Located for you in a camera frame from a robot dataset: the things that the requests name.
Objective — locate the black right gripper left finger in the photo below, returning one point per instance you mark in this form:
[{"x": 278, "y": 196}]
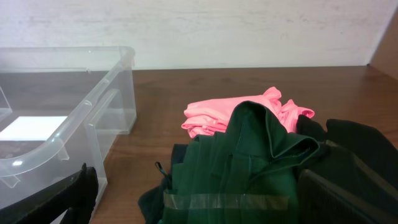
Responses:
[{"x": 74, "y": 197}]

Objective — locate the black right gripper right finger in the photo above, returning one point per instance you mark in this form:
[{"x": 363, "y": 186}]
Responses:
[{"x": 322, "y": 202}]

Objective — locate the black garment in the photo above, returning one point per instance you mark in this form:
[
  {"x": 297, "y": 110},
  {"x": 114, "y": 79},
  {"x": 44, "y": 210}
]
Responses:
[{"x": 355, "y": 157}]

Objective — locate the dark green garment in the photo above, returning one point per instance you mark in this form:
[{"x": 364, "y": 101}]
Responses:
[{"x": 243, "y": 175}]

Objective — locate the pink garment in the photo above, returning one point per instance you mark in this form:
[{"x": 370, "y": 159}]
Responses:
[{"x": 210, "y": 116}]

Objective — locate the clear plastic storage bin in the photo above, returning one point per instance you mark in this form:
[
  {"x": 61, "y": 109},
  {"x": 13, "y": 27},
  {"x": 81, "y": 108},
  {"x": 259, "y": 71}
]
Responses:
[{"x": 61, "y": 108}]

